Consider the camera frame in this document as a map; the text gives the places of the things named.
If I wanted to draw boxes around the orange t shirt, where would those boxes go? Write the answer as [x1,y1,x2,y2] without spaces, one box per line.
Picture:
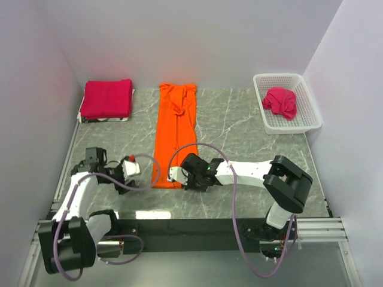
[152,83,198,189]

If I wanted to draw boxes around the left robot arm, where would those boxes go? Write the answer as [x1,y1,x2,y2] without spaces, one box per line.
[38,147,140,274]

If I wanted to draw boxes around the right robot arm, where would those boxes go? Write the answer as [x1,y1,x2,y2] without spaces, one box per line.
[170,153,313,241]

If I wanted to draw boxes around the black base beam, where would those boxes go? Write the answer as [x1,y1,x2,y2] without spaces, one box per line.
[110,218,289,252]

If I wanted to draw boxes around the folded crimson t shirt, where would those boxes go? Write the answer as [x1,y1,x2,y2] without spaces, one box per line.
[80,79,133,120]

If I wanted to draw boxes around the crumpled crimson t shirt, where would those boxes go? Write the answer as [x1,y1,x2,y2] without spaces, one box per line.
[262,87,297,120]

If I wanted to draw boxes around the white plastic basket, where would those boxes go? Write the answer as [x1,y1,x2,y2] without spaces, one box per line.
[253,73,322,135]

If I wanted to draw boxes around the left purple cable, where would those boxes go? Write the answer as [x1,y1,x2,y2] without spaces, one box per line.
[52,154,162,282]

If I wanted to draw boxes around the purple cable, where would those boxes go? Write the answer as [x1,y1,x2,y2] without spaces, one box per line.
[166,142,299,279]
[52,154,162,282]

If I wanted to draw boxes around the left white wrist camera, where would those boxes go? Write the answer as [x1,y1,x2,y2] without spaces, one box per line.
[121,154,141,180]

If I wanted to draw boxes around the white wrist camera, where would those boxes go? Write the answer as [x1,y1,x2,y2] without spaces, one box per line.
[121,154,141,180]
[168,166,189,186]

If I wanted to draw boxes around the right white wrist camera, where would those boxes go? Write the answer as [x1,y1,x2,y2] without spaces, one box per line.
[168,166,189,186]

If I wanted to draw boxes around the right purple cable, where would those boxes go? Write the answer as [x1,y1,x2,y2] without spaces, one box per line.
[166,142,299,279]

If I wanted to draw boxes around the aluminium rail frame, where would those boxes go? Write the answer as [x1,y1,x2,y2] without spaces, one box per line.
[17,191,363,287]

